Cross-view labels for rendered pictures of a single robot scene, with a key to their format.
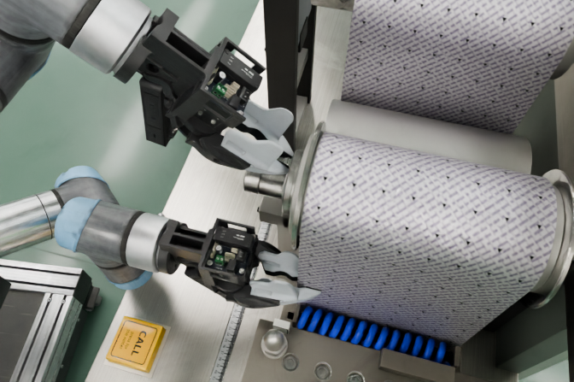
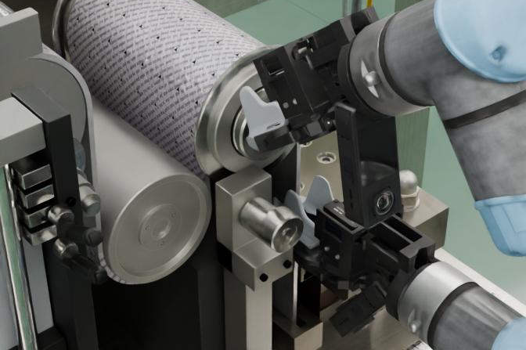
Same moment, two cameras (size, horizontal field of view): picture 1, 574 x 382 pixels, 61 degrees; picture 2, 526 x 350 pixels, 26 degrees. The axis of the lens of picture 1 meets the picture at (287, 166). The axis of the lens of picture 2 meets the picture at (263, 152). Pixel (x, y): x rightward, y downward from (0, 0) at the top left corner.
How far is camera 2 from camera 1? 114 cm
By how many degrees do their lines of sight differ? 83
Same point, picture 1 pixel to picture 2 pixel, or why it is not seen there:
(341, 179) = (249, 41)
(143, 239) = (451, 271)
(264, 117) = (266, 113)
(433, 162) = (158, 23)
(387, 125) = (109, 142)
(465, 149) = not seen: hidden behind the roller
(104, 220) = (491, 308)
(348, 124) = (147, 160)
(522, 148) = not seen: hidden behind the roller
